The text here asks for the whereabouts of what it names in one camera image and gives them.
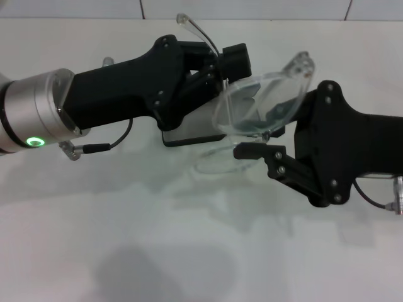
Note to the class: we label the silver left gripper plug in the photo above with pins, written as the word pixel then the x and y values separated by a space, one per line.
pixel 108 61

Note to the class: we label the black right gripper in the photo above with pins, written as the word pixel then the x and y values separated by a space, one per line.
pixel 340 144

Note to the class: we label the black glasses case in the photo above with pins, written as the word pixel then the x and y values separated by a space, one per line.
pixel 189 132

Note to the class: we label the clear white glasses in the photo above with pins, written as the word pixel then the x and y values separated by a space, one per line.
pixel 296 67

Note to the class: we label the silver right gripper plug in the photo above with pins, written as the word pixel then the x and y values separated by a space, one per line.
pixel 399 195

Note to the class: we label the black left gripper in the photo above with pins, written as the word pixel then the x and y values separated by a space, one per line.
pixel 126 94

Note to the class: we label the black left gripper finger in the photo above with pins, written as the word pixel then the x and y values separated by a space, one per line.
pixel 234 55

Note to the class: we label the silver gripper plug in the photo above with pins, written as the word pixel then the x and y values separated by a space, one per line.
pixel 108 61
pixel 399 195

